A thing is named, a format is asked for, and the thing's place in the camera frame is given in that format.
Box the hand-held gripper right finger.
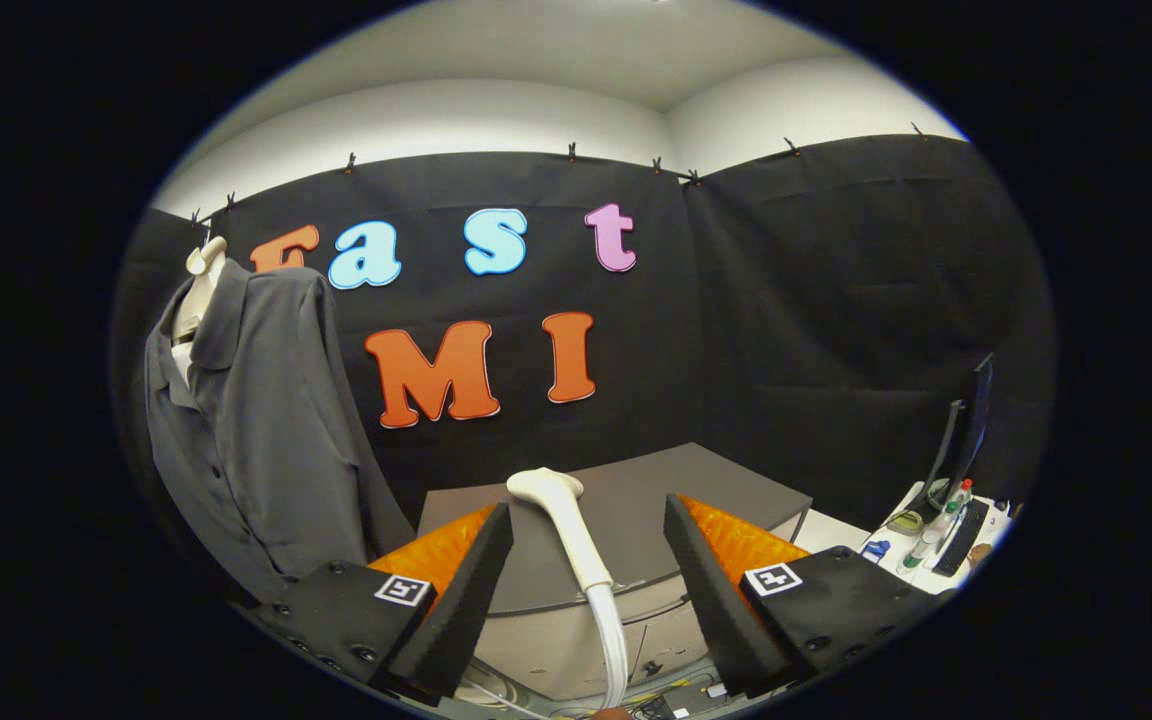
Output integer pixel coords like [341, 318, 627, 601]
[663, 493, 942, 701]

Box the black backdrop cloth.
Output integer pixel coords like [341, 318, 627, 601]
[111, 130, 1057, 601]

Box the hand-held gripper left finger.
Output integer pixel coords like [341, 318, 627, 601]
[254, 502, 515, 706]

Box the bundle of floor cables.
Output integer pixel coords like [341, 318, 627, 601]
[636, 672, 737, 720]

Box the grey button shirt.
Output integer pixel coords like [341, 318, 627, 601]
[144, 258, 417, 601]

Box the row of black clips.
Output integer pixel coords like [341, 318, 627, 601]
[191, 122, 927, 226]

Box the white side desk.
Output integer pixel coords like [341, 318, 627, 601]
[796, 480, 1017, 596]

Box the cream garment hanger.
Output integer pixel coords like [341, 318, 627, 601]
[171, 236, 229, 346]

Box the grey drawer cabinet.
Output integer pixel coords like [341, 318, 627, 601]
[416, 442, 815, 701]

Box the green label plastic bottle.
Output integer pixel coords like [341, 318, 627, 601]
[901, 525, 940, 573]

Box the computer monitor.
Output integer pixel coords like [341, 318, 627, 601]
[926, 352, 995, 511]

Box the black keyboard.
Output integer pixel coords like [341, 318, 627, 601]
[933, 498, 989, 577]

